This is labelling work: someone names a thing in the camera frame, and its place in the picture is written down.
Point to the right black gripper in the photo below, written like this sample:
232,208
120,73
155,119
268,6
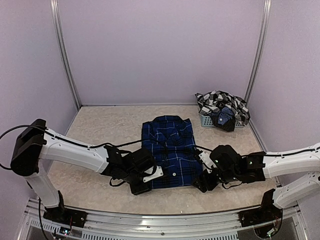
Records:
203,180

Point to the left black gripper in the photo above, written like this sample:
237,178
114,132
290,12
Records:
136,190

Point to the blue plaid long sleeve shirt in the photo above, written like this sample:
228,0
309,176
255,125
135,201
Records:
170,139

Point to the light blue plastic basket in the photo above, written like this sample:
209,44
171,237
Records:
206,121

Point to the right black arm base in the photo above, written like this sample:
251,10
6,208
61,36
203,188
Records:
266,212

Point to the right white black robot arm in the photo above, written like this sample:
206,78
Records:
224,165

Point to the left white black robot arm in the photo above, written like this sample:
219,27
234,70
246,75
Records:
37,143

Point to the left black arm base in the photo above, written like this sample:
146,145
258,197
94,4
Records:
63,215

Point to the small blue check shirt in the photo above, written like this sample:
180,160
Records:
224,112

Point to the black white checkered shirt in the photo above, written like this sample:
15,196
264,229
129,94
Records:
216,100

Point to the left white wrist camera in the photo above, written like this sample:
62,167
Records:
152,173

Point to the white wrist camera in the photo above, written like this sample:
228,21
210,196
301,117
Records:
152,173
206,161

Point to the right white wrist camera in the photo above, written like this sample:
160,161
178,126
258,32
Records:
206,161

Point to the front aluminium rail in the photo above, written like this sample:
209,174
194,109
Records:
104,225

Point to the right aluminium frame post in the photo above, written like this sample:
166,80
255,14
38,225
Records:
259,49

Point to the aluminium frame post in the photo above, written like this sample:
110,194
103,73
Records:
54,5
259,49

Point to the left aluminium frame post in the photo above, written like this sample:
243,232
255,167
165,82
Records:
54,5

